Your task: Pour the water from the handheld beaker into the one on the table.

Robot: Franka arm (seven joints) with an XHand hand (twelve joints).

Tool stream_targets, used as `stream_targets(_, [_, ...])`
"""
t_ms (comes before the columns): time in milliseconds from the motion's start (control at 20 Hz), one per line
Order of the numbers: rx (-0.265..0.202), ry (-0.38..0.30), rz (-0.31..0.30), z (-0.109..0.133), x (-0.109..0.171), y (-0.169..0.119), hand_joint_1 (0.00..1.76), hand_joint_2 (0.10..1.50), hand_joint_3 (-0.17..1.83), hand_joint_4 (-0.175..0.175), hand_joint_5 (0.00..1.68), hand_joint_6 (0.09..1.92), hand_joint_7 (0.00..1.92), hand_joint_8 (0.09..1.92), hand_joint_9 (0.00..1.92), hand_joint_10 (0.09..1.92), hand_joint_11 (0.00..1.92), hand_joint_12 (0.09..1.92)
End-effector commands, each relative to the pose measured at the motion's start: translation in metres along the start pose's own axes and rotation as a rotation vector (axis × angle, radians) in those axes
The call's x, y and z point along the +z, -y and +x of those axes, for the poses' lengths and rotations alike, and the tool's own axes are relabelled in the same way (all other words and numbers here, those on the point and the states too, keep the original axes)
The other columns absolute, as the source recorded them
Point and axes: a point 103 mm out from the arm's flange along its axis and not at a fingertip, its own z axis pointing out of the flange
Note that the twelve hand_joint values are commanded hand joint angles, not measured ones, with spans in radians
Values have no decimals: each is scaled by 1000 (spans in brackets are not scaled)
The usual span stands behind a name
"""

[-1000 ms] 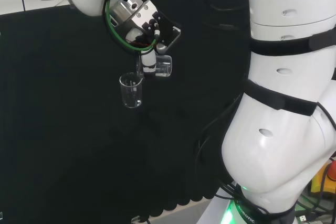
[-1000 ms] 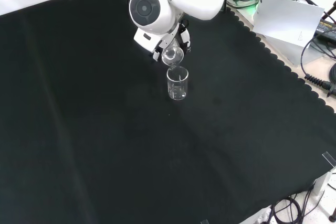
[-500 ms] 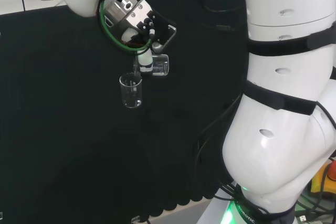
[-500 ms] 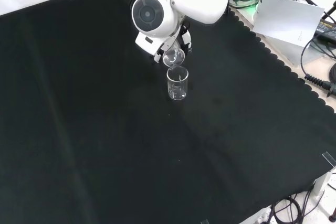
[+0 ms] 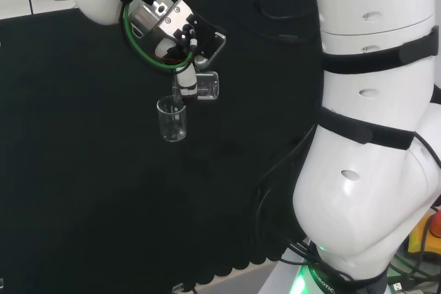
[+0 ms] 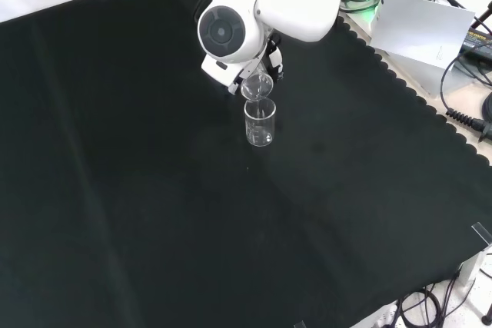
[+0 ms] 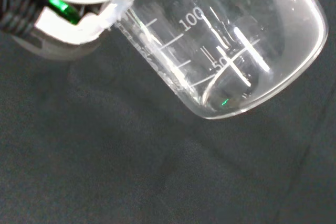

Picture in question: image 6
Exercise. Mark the clear tape strip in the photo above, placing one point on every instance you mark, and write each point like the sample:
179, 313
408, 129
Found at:
482, 232

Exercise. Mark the pale white board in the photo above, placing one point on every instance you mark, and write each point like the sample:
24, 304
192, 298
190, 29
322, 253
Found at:
419, 24

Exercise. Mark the white power strip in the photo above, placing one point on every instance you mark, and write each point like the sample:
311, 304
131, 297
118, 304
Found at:
384, 314

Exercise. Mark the black power adapter yellow label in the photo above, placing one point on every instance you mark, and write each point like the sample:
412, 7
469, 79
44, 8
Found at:
476, 42

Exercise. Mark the clear graduated glass beaker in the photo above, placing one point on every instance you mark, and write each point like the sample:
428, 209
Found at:
260, 128

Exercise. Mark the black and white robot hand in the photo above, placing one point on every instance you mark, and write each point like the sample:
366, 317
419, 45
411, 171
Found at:
274, 61

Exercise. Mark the black tripod rod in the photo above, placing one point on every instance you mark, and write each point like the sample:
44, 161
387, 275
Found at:
482, 17

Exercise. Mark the black round object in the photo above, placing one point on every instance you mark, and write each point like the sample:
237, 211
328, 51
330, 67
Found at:
488, 105

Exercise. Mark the clear glass beaker with spout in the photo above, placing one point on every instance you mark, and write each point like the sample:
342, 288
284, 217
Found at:
256, 88

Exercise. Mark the grey metal bench leg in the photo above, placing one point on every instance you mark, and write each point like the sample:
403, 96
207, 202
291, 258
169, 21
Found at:
471, 266

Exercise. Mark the black scalloped cloth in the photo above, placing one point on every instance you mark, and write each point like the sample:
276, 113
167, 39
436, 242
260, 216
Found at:
153, 189

